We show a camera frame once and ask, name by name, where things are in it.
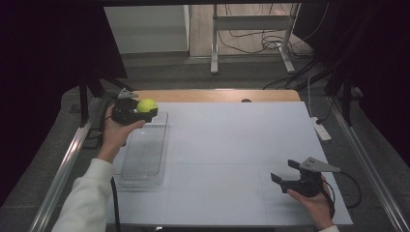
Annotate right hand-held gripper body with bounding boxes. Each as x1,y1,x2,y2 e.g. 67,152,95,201
279,157,341,198

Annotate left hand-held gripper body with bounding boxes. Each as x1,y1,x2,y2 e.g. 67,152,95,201
110,88,145,127

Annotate yellow tennis ball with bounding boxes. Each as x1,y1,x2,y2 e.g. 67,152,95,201
136,98,159,114

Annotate clear plastic container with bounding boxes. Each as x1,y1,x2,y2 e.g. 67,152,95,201
117,110,170,189

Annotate person's right hand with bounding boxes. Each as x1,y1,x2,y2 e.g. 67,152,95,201
287,180,335,231

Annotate person's left hand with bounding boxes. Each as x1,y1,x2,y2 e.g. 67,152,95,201
97,105,146,163

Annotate black metal stand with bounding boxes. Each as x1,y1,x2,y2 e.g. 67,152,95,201
77,75,133,128

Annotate white power strip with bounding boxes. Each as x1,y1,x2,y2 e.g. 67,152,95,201
309,116,333,142

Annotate white table mat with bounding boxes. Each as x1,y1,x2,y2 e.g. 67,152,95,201
105,101,354,226

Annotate white cabinet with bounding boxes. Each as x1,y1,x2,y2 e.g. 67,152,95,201
103,4,191,56

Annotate black curtain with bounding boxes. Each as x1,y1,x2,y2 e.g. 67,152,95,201
292,0,410,168
0,0,129,207

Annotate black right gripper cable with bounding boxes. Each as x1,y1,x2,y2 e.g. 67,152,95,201
322,170,363,220

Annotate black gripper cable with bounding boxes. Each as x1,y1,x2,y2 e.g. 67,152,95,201
109,176,122,232
322,170,363,220

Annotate aluminium rail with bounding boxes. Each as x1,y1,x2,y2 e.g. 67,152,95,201
328,96,410,232
28,96,102,232

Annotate white power strip cable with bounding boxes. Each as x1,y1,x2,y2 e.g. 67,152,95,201
307,75,316,119

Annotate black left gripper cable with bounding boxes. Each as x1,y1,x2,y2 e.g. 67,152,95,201
109,176,122,232

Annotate tangled black floor cables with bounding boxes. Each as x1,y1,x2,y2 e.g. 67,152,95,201
218,28,312,56

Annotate white metal desk frame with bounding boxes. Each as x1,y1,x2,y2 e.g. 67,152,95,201
210,3,302,75

